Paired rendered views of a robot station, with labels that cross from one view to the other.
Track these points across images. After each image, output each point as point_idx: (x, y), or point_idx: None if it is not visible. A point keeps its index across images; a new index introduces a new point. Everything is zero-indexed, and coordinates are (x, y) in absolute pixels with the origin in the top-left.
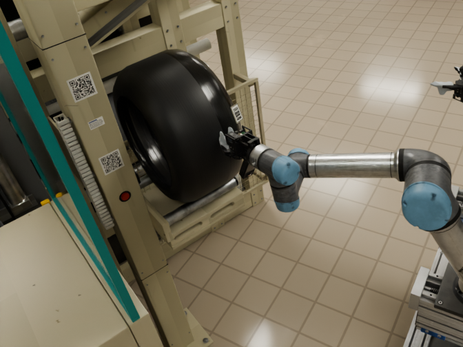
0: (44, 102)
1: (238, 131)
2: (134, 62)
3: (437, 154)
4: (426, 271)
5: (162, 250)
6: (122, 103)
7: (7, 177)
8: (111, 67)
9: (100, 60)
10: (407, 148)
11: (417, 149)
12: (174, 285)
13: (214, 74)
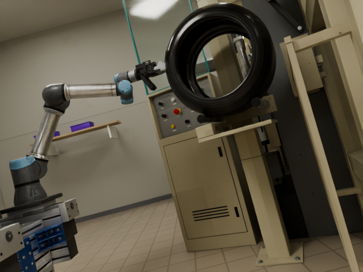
0: (310, 32)
1: (165, 67)
2: (313, 1)
3: (46, 86)
4: (61, 203)
5: (237, 146)
6: (249, 39)
7: (241, 63)
8: (311, 6)
9: (308, 0)
10: (60, 83)
11: (55, 83)
12: (247, 183)
13: (179, 27)
